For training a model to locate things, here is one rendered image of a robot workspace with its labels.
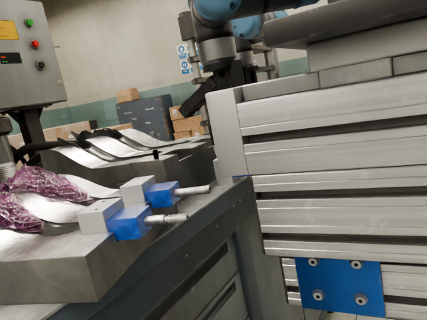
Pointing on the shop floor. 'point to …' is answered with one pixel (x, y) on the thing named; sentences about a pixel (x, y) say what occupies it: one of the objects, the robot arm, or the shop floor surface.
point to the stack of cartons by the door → (185, 124)
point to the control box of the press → (27, 68)
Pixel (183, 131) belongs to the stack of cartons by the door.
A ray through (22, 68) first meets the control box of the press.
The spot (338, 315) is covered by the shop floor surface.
